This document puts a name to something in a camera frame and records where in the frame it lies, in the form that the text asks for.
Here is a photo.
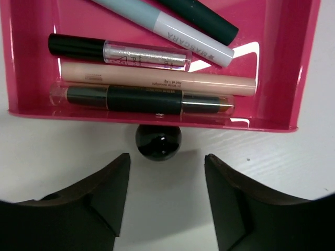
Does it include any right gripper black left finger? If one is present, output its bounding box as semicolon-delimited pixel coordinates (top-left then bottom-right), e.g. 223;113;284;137
1;153;130;250

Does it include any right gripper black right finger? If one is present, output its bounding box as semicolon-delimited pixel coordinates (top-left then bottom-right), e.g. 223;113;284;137
205;154;334;250

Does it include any dark double-ended makeup stick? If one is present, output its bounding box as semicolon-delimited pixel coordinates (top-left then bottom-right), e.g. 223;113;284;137
50;82;235;116

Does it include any peach concealer stick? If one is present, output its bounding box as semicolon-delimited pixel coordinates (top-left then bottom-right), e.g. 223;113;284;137
61;62;256;96

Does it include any black mascara tube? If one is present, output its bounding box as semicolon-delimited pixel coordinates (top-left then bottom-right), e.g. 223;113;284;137
48;33;192;72

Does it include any pink bottom drawer front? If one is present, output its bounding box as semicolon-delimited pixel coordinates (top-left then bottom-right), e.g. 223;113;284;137
0;0;321;162

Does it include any brown gold makeup pencil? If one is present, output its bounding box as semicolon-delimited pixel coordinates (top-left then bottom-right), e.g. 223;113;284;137
158;0;239;46

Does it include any light blue black pen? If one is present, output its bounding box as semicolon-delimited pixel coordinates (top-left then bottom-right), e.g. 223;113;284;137
95;0;235;67

